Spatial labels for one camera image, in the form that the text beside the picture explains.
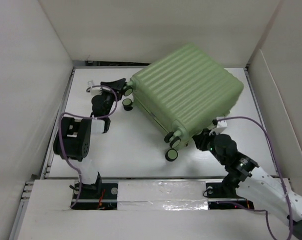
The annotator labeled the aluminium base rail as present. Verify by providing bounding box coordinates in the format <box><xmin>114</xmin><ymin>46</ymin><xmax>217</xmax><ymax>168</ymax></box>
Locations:
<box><xmin>20</xmin><ymin>176</ymin><xmax>296</xmax><ymax>212</ymax></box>

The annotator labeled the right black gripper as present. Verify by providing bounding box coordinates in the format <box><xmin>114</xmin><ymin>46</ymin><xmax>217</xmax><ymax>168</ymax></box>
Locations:
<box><xmin>192</xmin><ymin>127</ymin><xmax>226</xmax><ymax>165</ymax></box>

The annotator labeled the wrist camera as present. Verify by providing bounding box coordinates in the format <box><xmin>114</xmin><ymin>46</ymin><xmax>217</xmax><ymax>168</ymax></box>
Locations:
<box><xmin>209</xmin><ymin>116</ymin><xmax>228</xmax><ymax>136</ymax></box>
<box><xmin>86</xmin><ymin>80</ymin><xmax>101</xmax><ymax>95</ymax></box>

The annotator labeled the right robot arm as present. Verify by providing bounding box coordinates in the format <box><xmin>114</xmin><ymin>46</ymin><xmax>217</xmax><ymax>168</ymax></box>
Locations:
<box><xmin>193</xmin><ymin>129</ymin><xmax>302</xmax><ymax>240</ymax></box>

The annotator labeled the green hard-shell suitcase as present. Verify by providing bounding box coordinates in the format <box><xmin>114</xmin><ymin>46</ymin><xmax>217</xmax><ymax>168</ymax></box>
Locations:
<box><xmin>122</xmin><ymin>43</ymin><xmax>244</xmax><ymax>162</ymax></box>

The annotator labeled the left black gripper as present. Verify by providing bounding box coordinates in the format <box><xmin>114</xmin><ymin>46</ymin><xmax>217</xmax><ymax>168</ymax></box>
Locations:
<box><xmin>99</xmin><ymin>79</ymin><xmax>126</xmax><ymax>118</ymax></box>

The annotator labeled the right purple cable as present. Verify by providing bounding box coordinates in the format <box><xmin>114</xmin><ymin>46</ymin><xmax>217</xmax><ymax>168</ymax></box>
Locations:
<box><xmin>215</xmin><ymin>116</ymin><xmax>295</xmax><ymax>240</ymax></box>

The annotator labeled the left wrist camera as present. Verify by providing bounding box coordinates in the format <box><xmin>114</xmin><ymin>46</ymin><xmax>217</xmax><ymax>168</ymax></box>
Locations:
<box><xmin>86</xmin><ymin>80</ymin><xmax>101</xmax><ymax>95</ymax></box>

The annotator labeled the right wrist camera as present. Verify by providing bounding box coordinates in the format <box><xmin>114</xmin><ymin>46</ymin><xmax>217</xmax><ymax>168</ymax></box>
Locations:
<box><xmin>209</xmin><ymin>116</ymin><xmax>228</xmax><ymax>136</ymax></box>

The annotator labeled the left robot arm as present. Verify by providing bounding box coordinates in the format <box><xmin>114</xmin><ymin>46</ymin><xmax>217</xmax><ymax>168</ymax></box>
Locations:
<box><xmin>53</xmin><ymin>78</ymin><xmax>126</xmax><ymax>198</ymax></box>

